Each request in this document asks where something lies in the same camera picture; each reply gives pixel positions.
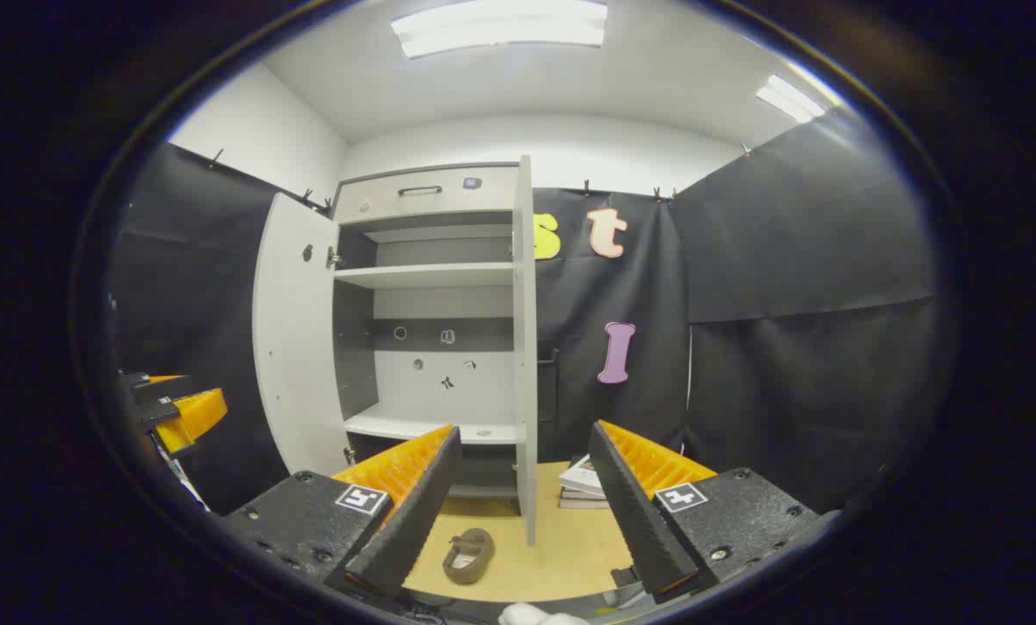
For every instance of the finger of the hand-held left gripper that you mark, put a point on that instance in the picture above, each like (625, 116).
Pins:
(201, 412)
(162, 391)

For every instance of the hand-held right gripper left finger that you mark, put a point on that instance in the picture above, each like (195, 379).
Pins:
(414, 521)

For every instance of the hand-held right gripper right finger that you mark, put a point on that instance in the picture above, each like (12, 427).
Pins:
(635, 521)

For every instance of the brown fuzzy shoe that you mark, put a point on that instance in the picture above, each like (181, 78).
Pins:
(468, 560)

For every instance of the white shoe cabinet door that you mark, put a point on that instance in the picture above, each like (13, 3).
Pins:
(297, 347)
(525, 347)

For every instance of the white grey shoe cabinet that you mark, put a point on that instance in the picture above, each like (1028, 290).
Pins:
(431, 276)

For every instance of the white cabinet drawer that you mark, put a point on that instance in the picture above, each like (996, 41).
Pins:
(379, 201)

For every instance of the grey book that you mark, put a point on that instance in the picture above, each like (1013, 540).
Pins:
(583, 498)
(583, 505)

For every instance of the small black block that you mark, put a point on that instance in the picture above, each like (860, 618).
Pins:
(626, 575)

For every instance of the white cover book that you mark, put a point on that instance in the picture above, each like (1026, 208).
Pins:
(583, 476)

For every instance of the white cloth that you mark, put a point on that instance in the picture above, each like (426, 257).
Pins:
(540, 615)

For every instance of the black backdrop cloth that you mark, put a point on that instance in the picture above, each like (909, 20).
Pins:
(787, 260)

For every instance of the ceiling light panel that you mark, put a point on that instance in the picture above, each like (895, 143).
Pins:
(791, 98)
(501, 28)

